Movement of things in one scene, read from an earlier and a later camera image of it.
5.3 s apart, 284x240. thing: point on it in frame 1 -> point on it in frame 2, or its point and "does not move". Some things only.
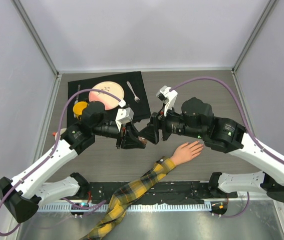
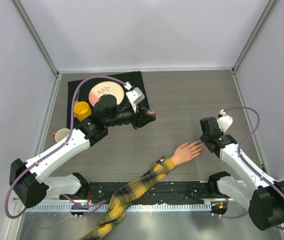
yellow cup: x=78 y=108 does not move
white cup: x=61 y=131 does not move
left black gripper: x=128 y=143 -> x=140 y=118
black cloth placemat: x=133 y=92 does not move
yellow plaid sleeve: x=123 y=196 does not move
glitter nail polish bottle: x=144 y=140 -> x=152 y=112
